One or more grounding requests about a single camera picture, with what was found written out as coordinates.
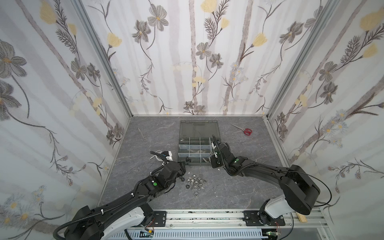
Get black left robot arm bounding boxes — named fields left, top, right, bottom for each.
left=53, top=161, right=186, bottom=240

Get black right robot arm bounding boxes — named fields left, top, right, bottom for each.
left=210, top=141, right=321, bottom=225

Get grey plastic organizer box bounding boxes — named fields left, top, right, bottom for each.
left=178, top=120, right=221, bottom=166

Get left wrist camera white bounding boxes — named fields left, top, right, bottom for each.
left=161, top=151, right=173, bottom=162

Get red handled scissors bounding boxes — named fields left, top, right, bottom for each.
left=231, top=124, right=253, bottom=136

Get aluminium mounting rail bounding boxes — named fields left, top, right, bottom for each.
left=140, top=209, right=328, bottom=231

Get white perforated cable duct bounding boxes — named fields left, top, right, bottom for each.
left=110, top=229, right=268, bottom=240

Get wooden block on rail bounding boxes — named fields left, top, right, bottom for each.
left=296, top=213, right=308, bottom=223

